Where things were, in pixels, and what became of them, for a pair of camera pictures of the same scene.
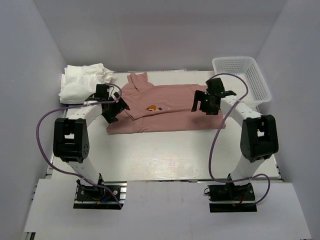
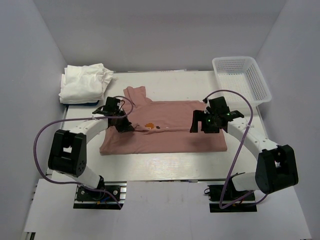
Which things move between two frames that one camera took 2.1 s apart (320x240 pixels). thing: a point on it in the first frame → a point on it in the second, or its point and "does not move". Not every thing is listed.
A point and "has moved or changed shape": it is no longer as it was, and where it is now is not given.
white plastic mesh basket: [258, 92] does not move
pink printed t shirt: [161, 108] has moved or changed shape
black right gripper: [199, 96] → [201, 115]
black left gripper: [120, 106] → [127, 126]
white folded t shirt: [79, 83] does not move
